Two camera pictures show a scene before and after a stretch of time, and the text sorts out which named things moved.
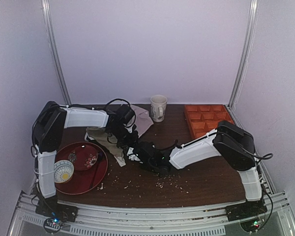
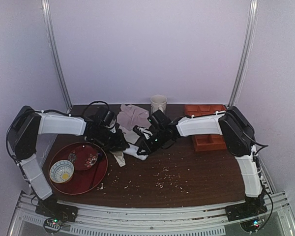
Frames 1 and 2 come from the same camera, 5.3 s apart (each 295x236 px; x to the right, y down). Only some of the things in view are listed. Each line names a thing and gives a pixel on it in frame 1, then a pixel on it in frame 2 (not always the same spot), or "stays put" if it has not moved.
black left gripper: x=124 y=137 → x=117 y=140
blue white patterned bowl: x=63 y=171 stays put
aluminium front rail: x=266 y=215 stays put
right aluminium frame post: x=247 y=51 stays put
